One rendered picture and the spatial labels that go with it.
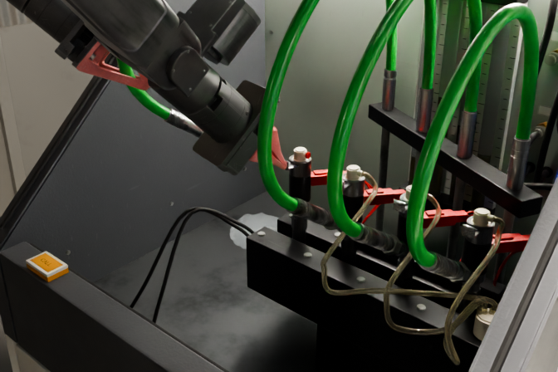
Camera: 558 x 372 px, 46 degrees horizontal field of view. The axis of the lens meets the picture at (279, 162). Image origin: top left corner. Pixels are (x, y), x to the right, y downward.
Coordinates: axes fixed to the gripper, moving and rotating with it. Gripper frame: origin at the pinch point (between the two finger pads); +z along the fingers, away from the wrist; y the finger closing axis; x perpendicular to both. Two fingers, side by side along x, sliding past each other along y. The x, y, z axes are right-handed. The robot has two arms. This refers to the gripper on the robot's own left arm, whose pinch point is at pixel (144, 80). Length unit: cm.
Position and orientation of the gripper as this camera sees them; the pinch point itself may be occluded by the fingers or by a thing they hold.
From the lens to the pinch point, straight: 78.6
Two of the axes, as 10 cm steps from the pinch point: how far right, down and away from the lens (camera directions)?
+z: 7.5, 6.2, 2.4
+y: -1.3, -2.2, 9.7
